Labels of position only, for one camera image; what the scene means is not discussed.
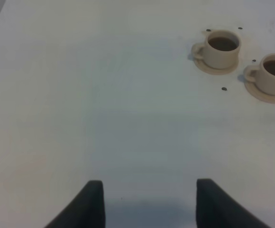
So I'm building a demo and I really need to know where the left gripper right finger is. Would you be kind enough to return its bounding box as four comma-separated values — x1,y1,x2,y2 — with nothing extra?
196,179,268,228

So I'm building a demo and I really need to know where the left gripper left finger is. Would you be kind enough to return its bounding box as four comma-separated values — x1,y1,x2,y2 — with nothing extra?
46,180,106,228

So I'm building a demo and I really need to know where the near beige cup saucer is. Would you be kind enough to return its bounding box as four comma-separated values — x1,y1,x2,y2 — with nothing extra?
244,82,275,104

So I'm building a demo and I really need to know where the beige cup saucer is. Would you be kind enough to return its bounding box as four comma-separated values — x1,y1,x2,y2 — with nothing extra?
244,82,275,104
193,57,239,75

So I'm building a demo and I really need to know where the near beige teacup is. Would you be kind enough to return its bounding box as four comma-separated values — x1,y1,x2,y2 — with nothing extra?
244,53,275,96

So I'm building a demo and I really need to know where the beige teacup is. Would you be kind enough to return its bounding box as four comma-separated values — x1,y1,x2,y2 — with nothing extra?
191,30,242,69
244,53,275,96

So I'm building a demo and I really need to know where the far beige cup saucer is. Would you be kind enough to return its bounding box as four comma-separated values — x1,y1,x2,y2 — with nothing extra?
193,57,239,75

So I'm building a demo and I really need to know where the far beige teacup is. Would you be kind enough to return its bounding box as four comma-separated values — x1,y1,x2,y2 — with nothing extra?
191,30,242,69

